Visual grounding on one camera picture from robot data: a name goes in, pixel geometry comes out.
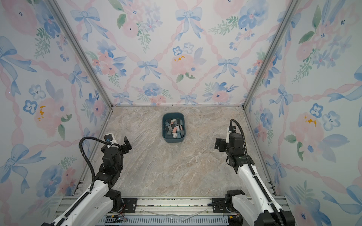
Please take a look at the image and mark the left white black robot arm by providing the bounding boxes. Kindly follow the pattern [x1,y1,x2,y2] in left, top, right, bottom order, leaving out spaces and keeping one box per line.
[42,133,132,226]

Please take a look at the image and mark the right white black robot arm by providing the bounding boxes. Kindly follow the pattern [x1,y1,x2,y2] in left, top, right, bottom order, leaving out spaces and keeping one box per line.
[209,119,296,226]

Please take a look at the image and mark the dark teal storage box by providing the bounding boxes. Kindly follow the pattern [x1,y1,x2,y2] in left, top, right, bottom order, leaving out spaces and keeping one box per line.
[162,113,186,143]

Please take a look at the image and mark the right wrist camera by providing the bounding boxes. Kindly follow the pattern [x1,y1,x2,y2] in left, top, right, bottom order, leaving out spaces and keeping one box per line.
[225,126,236,144]

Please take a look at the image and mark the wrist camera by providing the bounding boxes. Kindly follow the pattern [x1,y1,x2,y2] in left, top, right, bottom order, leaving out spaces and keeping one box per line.
[225,126,236,144]
[104,133,118,146]

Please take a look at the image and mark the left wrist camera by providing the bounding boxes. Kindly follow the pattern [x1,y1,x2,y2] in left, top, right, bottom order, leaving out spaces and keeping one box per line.
[104,133,118,146]

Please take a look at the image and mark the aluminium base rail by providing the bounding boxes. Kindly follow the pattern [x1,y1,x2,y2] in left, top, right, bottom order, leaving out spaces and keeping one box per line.
[52,190,296,226]

